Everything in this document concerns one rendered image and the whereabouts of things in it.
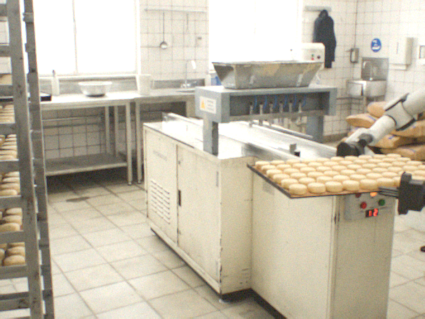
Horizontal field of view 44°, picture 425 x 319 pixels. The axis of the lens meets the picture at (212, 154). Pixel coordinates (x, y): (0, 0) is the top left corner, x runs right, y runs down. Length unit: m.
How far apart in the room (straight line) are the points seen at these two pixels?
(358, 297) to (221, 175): 0.89
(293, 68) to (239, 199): 0.76
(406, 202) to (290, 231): 1.05
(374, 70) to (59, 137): 4.29
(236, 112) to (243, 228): 0.62
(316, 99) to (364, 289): 1.12
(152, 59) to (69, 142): 1.30
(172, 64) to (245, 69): 3.50
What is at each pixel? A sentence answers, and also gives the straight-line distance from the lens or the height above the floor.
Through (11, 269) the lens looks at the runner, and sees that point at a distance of 1.44.
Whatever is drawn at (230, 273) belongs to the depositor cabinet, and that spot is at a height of 0.19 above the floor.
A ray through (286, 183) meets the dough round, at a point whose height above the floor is 1.02.
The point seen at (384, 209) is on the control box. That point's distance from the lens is 2.40.
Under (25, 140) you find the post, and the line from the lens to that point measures 1.31.
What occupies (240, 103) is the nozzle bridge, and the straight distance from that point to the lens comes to 2.80.
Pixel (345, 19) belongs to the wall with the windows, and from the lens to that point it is 7.80.
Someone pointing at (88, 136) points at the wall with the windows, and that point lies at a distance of 5.90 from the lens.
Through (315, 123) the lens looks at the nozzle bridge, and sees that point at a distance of 3.15.
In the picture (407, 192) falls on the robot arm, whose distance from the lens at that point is 1.61.
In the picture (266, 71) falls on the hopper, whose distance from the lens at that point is 2.82.
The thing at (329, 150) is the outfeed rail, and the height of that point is 0.89.
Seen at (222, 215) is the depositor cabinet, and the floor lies 0.53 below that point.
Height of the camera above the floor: 1.44
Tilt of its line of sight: 12 degrees down
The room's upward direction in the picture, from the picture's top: straight up
